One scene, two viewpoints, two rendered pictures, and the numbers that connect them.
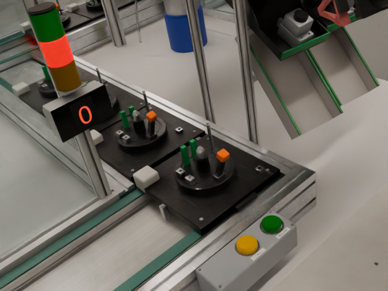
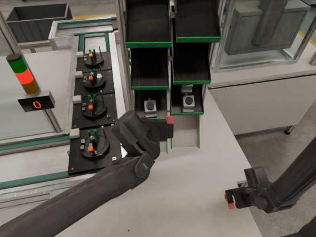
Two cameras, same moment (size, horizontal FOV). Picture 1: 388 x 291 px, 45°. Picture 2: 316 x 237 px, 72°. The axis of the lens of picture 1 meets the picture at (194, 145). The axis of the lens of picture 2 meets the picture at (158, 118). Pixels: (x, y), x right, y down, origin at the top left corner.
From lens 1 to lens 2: 68 cm
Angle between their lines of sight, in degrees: 21
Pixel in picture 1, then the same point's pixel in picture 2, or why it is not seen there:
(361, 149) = (182, 168)
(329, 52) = (187, 117)
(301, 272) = (99, 212)
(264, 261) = not seen: hidden behind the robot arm
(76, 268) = (27, 157)
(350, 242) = (130, 213)
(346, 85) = (186, 138)
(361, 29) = (272, 90)
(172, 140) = (102, 119)
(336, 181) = (155, 178)
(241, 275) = not seen: hidden behind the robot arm
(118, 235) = (51, 152)
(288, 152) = not seen: hidden behind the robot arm
